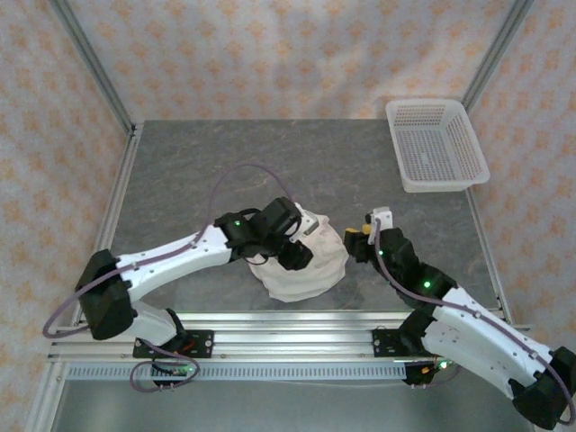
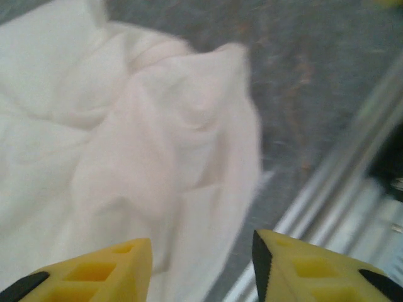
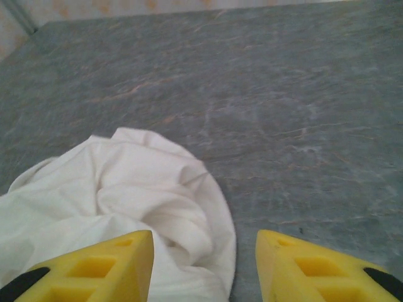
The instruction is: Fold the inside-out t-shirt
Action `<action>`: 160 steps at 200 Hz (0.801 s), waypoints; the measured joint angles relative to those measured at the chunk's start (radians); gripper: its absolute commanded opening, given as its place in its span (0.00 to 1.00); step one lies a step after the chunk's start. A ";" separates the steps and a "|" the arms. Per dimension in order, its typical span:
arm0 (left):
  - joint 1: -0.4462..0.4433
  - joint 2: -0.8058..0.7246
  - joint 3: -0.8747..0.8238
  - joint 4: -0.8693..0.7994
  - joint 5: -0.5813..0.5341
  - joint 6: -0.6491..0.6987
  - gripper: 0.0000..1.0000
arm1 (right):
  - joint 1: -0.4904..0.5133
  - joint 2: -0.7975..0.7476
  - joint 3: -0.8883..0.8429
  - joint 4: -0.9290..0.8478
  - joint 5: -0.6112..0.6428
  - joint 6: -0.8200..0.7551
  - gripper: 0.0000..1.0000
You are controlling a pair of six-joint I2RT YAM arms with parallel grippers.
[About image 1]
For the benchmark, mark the white t-shirt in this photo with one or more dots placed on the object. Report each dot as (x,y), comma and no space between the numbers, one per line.
(315,270)

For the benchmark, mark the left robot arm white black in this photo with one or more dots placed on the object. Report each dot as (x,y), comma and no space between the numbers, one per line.
(171,258)

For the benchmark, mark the black mounting plate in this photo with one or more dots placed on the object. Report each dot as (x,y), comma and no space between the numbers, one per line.
(384,344)
(200,344)

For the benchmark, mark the white perforated plastic basket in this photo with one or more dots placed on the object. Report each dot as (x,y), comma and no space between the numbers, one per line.
(432,148)

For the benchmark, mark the small circuit board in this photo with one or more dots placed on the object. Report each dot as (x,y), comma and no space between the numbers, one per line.
(177,370)
(438,365)

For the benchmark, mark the aluminium base beam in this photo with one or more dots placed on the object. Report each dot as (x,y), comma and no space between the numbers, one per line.
(292,342)

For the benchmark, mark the aluminium side rail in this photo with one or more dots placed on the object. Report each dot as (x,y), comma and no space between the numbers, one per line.
(488,256)
(114,211)

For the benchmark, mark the aluminium frame post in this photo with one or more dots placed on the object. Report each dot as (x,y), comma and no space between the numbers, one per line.
(90,58)
(499,49)

